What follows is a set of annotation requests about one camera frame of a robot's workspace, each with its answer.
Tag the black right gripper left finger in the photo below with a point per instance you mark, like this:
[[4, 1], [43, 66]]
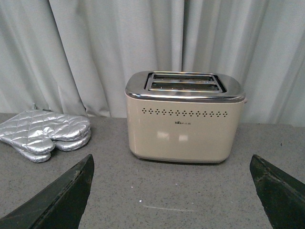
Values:
[[58, 206]]

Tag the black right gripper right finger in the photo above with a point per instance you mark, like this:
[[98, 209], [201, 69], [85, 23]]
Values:
[[281, 195]]

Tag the cream two-slot toaster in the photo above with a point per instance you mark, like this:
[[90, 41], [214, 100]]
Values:
[[183, 116]]

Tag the lower silver quilted oven mitt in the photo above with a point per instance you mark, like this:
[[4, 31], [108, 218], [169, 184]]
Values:
[[69, 145]]

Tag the silver quilted oven mitt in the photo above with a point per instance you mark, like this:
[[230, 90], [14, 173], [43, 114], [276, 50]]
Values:
[[69, 145], [38, 131]]

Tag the upper silver quilted oven mitt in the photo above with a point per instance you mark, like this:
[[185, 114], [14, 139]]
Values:
[[38, 131]]

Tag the grey curtain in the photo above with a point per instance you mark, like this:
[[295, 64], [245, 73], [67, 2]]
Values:
[[76, 56]]

